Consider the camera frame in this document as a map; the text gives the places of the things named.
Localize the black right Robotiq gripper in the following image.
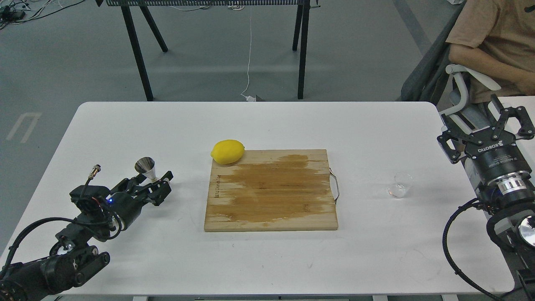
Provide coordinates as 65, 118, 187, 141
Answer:
436, 94, 535, 187

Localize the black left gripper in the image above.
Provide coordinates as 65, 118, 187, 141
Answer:
108, 170, 173, 230

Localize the steel double jigger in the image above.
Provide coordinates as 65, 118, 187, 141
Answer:
134, 156, 161, 183

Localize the small clear glass cup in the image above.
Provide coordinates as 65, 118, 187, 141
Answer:
388, 173, 414, 199

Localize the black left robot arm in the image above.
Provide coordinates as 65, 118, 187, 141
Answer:
1, 166, 173, 301

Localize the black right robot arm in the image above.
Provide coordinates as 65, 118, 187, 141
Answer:
437, 95, 535, 301

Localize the white office chair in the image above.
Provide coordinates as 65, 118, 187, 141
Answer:
397, 2, 501, 133

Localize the yellow lemon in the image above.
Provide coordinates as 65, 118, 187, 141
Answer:
211, 140, 245, 165

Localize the person in tan shirt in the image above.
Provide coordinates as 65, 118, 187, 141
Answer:
446, 0, 535, 128

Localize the wooden cutting board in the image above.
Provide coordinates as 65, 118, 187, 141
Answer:
204, 149, 339, 232

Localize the black trestle table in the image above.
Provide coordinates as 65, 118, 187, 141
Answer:
96, 0, 320, 102

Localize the white hanging cable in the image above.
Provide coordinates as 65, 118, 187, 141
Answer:
240, 5, 256, 102

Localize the floor cable bundle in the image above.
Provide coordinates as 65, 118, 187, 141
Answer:
0, 0, 86, 30

